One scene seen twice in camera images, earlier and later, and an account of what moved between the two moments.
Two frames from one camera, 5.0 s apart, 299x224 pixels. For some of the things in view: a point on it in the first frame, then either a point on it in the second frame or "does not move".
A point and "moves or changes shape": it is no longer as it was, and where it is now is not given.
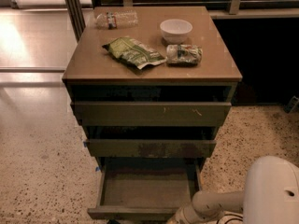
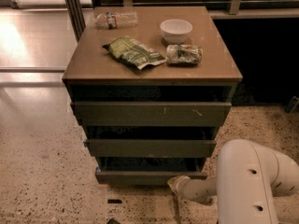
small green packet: x=183 y=55 does not move
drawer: x=149 y=147 does not move
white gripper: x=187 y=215 → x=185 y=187
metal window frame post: x=75 y=9 does not move
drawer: x=145 y=190 moves or changes shape
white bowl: x=175 y=31 does not move
